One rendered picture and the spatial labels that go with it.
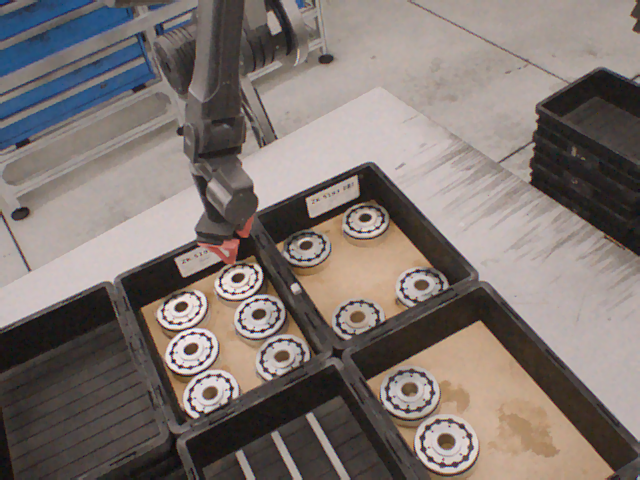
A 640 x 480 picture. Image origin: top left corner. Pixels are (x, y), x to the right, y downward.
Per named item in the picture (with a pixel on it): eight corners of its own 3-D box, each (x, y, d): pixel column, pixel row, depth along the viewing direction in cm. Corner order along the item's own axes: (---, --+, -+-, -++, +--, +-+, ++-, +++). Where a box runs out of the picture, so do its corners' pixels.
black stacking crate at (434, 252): (260, 253, 149) (249, 217, 141) (376, 199, 155) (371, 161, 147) (345, 388, 123) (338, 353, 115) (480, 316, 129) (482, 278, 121)
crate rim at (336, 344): (250, 223, 142) (247, 215, 140) (372, 167, 149) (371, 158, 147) (338, 360, 116) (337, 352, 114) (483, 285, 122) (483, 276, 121)
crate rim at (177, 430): (115, 284, 135) (110, 277, 134) (249, 223, 142) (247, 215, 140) (177, 445, 109) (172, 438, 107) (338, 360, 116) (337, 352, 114)
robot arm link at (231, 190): (236, 109, 101) (183, 118, 96) (276, 146, 94) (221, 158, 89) (231, 177, 108) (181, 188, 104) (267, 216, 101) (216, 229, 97)
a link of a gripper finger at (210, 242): (259, 245, 116) (247, 207, 109) (244, 277, 112) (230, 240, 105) (223, 239, 118) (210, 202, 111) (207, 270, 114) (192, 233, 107)
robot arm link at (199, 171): (213, 139, 103) (180, 156, 101) (234, 161, 99) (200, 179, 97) (223, 172, 108) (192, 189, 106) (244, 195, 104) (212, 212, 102)
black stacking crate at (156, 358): (132, 313, 142) (113, 279, 134) (258, 254, 149) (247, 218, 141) (194, 469, 116) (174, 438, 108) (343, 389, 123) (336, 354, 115)
